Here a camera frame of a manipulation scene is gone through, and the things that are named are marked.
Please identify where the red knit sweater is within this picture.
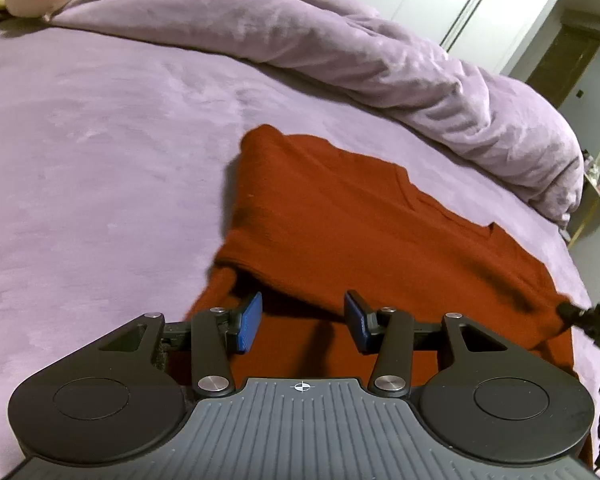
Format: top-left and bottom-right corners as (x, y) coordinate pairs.
(184, 124), (593, 466)

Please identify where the purple duvet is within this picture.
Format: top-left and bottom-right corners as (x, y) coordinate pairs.
(50, 0), (586, 226)

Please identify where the purple bed sheet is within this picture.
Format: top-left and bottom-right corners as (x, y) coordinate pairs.
(0, 15), (600, 463)

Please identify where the dark wooden door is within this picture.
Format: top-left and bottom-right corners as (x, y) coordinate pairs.
(525, 24), (600, 110)

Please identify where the yellow side table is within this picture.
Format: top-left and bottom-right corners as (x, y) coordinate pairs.
(566, 130), (600, 250)

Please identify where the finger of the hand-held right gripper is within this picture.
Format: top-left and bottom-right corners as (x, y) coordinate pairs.
(557, 301), (600, 358)

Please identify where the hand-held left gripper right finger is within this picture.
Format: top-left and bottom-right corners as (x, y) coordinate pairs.
(344, 289), (517, 397)

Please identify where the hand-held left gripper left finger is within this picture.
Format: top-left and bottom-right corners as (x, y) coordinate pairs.
(97, 292), (264, 397)

